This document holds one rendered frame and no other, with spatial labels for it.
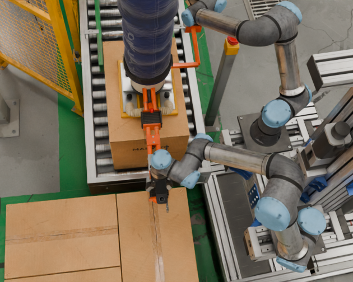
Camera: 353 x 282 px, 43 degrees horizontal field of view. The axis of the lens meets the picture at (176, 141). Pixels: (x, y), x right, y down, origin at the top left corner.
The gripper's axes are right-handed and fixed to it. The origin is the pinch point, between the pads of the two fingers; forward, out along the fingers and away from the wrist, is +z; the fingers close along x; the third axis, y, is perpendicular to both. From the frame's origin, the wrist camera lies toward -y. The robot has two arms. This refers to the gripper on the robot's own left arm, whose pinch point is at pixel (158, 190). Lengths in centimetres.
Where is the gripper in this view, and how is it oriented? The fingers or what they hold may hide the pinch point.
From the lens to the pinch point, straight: 200.5
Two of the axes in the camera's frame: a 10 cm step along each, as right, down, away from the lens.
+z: -0.7, 4.0, 9.2
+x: -9.9, 0.7, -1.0
